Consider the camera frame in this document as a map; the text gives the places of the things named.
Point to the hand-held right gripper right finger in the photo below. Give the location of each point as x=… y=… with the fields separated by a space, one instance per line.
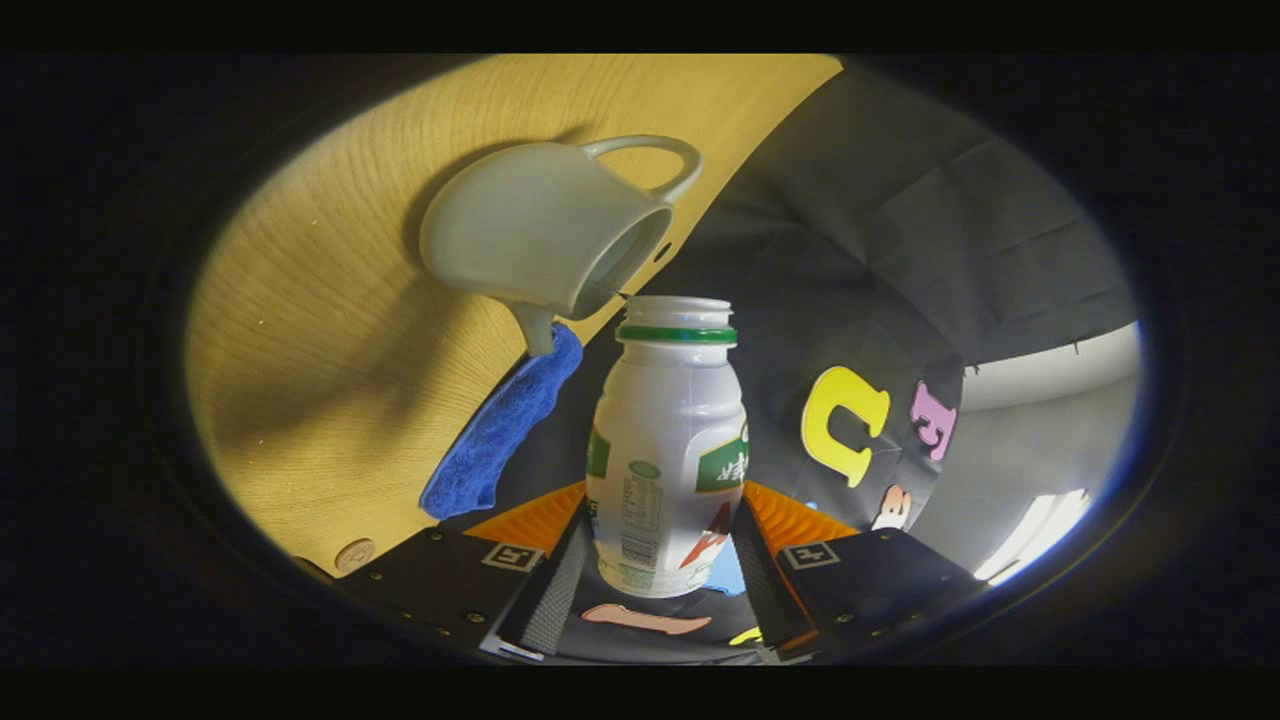
x=772 y=595

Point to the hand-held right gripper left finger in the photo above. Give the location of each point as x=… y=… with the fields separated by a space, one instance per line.
x=555 y=600

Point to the white water bottle green label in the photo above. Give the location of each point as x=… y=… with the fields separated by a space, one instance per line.
x=665 y=430

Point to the round wooden coaster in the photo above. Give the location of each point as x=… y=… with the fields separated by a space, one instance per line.
x=354 y=554

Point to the white ceramic teacup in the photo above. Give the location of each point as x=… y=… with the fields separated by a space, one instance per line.
x=520 y=230

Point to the blue towel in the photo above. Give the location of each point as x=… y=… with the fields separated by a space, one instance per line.
x=490 y=440

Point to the long ceiling light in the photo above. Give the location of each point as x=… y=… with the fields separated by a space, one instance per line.
x=1030 y=538

